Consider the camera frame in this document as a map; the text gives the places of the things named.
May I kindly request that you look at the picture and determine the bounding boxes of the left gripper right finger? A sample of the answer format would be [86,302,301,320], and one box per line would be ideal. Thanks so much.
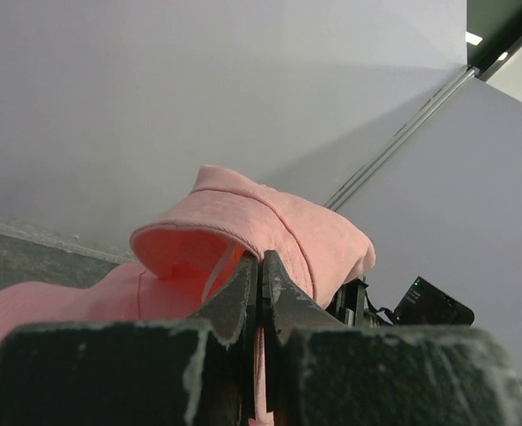
[261,250,345,422]

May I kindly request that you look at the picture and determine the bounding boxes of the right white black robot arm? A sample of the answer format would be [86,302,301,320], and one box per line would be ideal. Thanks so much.
[326,276,475,327]

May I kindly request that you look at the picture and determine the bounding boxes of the right aluminium corner post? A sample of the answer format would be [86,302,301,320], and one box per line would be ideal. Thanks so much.
[324,65,479,211]

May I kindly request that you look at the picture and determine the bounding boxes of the pink bucket hat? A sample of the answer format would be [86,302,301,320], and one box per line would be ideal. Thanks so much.
[130,165,376,307]
[0,261,275,426]

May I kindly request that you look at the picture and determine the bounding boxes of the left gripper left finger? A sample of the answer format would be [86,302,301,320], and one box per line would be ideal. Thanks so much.
[190,252,259,422]

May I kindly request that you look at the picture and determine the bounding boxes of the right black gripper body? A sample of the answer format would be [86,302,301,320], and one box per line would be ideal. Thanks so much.
[326,275,396,328]

